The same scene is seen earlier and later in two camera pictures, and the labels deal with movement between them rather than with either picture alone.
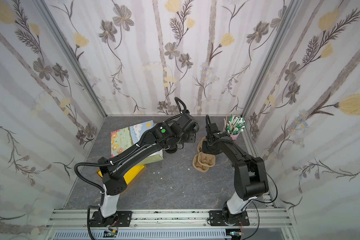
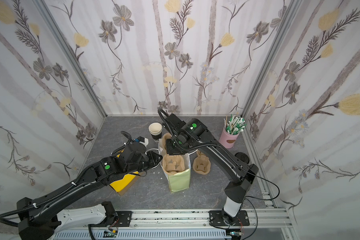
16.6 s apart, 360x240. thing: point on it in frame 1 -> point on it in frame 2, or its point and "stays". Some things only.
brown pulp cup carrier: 202,161 stays
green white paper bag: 122,139 -> 176,181
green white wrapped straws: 235,125 stays
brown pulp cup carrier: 202,162 -> 171,164
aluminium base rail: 81,219 stays
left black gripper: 190,138 -> 150,157
